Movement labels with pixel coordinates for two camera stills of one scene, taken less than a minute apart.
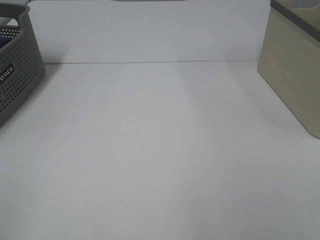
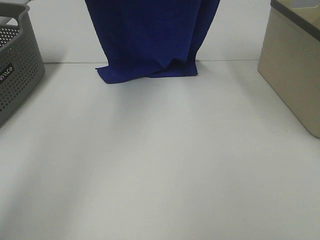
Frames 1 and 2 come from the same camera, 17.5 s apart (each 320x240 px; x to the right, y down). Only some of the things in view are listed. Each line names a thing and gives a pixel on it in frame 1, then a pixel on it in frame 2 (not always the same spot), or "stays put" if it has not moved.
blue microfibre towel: x=4 y=41 -> x=145 y=38
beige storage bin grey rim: x=289 y=58 stays put
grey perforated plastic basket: x=21 y=65 stays put
